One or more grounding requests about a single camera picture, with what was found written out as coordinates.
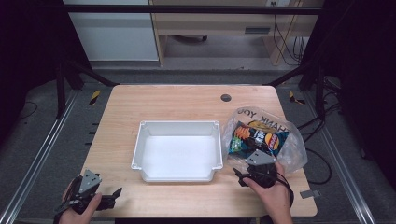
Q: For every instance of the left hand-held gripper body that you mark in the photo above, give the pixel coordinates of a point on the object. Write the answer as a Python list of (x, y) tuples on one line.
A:
[(88, 182)]

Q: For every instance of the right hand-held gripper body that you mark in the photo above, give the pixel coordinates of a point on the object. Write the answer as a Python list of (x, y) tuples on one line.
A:
[(261, 168)]

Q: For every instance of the dark blue chip packet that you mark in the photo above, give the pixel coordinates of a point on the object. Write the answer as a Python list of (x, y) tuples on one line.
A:
[(255, 140)]

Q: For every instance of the clear plastic bag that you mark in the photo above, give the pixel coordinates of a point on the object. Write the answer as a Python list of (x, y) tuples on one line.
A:
[(294, 152)]

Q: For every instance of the white plastic bin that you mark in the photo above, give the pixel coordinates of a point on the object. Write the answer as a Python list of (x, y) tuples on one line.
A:
[(177, 155)]

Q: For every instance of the person's left hand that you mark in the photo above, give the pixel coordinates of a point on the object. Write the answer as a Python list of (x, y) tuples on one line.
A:
[(84, 213)]

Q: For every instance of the person's right hand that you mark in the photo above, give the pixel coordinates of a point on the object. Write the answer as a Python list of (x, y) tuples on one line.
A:
[(274, 199)]

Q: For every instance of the yellow snack packet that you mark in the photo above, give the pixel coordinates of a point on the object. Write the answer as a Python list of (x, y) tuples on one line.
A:
[(260, 124)]

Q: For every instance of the grey tape piece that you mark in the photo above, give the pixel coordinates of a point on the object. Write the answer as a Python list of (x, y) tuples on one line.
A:
[(309, 193)]

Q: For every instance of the round table grommet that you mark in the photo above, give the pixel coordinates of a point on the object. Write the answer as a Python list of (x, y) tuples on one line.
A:
[(226, 97)]

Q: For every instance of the yellow black tape strip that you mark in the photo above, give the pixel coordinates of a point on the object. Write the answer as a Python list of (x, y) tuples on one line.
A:
[(94, 97), (294, 98)]

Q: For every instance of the black metal stand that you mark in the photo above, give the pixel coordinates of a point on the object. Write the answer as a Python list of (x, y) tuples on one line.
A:
[(67, 77), (314, 77)]

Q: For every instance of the black curtain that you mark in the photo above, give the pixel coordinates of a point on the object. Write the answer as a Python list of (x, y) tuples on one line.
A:
[(28, 56), (364, 77)]

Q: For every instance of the light wooden desk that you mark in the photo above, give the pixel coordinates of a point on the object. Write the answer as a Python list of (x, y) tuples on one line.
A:
[(218, 26)]

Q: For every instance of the white cabinet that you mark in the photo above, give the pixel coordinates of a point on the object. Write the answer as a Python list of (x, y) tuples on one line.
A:
[(118, 34)]

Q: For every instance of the black metal crossbar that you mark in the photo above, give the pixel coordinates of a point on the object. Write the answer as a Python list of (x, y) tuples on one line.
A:
[(186, 9)]

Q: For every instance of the aluminium floor rail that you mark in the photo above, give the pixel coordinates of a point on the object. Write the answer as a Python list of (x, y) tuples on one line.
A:
[(339, 161), (37, 158)]

